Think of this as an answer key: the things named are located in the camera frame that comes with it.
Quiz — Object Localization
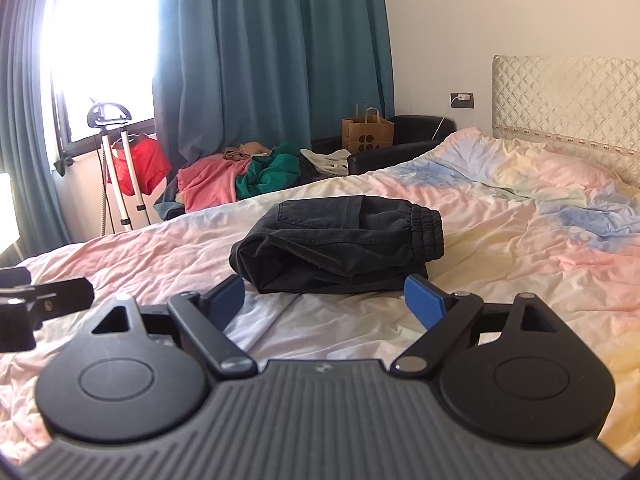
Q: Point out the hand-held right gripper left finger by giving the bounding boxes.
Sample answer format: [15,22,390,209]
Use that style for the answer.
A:
[90,275,258,380]

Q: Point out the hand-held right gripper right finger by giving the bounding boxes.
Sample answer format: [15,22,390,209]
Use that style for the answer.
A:
[392,274,561,380]

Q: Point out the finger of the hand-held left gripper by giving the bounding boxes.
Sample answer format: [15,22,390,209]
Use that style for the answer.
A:
[0,266,96,353]

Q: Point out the black pants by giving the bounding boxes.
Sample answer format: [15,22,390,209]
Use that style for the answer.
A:
[229,194,446,295]

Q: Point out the bed with pastel sheet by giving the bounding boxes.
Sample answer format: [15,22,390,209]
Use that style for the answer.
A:
[0,127,640,461]

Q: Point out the pink cloth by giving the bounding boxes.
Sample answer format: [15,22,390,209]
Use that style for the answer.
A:
[177,154,251,211]

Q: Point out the garment steamer stand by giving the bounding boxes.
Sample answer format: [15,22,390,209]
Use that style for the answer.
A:
[86,102,151,233]

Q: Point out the green cloth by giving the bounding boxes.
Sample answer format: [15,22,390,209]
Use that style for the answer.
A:
[236,142,302,200]

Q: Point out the beige cloth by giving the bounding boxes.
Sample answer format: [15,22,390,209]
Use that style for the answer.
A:
[222,142,273,162]

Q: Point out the red garment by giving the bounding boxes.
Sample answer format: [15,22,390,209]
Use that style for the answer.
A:
[106,133,172,197]

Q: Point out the black armchair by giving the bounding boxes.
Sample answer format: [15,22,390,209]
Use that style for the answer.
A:
[311,115,457,177]

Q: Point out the white cloth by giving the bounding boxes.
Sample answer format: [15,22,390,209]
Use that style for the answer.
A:
[300,148,352,177]

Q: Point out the brown paper bag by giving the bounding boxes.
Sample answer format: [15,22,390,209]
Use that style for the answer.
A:
[342,102,396,154]

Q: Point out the teal curtain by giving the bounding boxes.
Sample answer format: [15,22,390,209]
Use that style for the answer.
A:
[0,0,73,256]
[152,0,396,176]

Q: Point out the quilted cream headboard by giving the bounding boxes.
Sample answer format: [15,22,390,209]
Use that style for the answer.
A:
[491,55,640,188]

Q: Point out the window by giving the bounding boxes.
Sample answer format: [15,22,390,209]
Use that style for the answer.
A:
[42,0,161,143]

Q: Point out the steamer hose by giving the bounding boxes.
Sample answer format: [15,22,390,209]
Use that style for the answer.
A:
[99,142,110,236]

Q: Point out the white charger cable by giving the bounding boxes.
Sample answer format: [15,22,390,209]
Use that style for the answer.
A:
[432,101,457,138]

